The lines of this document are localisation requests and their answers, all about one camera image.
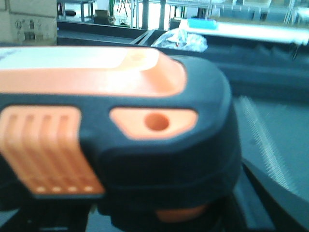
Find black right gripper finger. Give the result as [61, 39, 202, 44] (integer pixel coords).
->
[238, 162, 309, 232]

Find orange black scanner gun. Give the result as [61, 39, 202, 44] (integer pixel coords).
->
[0, 46, 241, 232]

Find crumpled clear plastic bag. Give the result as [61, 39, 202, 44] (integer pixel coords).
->
[151, 29, 208, 52]

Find light blue tray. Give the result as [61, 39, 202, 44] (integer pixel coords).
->
[187, 18, 217, 29]

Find stacked cardboard boxes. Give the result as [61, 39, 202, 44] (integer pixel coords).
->
[0, 0, 57, 45]

